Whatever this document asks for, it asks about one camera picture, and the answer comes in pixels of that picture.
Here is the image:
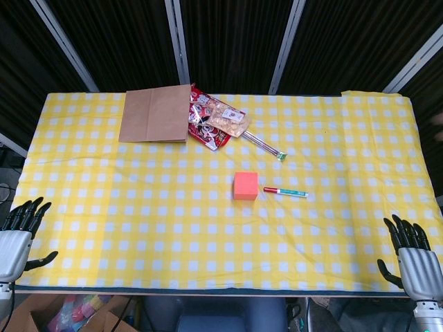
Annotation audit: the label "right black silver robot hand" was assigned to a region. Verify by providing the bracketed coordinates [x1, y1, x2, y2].
[377, 214, 443, 302]

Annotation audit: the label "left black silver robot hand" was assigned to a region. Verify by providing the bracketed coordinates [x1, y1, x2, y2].
[0, 196, 59, 283]

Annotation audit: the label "red and green marker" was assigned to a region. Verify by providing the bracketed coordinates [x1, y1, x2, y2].
[263, 186, 309, 199]

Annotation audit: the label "orange cube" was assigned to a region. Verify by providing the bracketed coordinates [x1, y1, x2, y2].
[233, 172, 260, 201]

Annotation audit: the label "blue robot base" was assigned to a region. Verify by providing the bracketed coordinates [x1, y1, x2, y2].
[142, 296, 289, 332]

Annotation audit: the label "colourful toys in plastic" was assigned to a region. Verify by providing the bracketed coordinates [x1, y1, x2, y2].
[46, 295, 107, 332]

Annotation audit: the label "cardboard box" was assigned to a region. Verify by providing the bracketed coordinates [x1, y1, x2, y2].
[13, 293, 139, 332]

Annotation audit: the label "yellow white checkered tablecloth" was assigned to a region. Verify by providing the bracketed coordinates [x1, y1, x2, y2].
[13, 90, 443, 290]

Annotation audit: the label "brown paper bag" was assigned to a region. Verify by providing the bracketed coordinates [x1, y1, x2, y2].
[118, 84, 192, 143]

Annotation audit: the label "clear wrapped stick green end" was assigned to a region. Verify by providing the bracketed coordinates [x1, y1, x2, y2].
[242, 129, 289, 161]

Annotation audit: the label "red snack packet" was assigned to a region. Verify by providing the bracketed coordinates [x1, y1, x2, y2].
[188, 82, 232, 151]

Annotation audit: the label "clear bag of crackers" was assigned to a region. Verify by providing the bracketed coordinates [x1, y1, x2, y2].
[206, 98, 251, 138]

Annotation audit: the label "grey metal rail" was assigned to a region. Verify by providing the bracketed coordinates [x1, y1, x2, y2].
[0, 132, 28, 158]

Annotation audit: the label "white frame post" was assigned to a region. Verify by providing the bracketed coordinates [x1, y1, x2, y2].
[269, 0, 307, 95]
[383, 24, 443, 93]
[165, 0, 192, 86]
[29, 0, 100, 93]

